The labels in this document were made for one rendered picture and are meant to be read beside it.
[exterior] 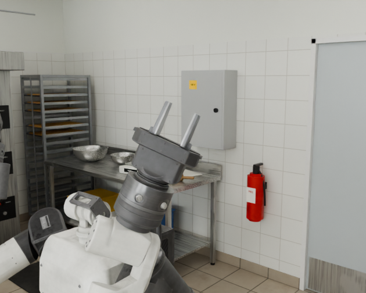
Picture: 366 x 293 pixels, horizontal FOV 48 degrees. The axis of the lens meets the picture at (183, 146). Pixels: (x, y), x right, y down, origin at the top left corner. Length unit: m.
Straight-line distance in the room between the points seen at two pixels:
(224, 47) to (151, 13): 1.01
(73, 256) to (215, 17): 3.19
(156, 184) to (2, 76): 3.60
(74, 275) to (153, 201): 0.38
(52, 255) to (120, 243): 0.40
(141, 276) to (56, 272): 0.38
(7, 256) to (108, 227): 0.56
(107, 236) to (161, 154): 0.17
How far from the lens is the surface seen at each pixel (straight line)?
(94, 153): 4.49
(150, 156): 0.70
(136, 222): 0.70
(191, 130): 0.69
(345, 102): 3.37
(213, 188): 3.89
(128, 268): 0.95
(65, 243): 1.09
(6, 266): 1.25
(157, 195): 0.69
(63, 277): 1.06
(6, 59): 4.00
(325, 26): 3.42
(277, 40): 3.59
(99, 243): 0.72
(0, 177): 1.21
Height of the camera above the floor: 1.77
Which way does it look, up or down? 9 degrees down
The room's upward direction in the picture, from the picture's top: straight up
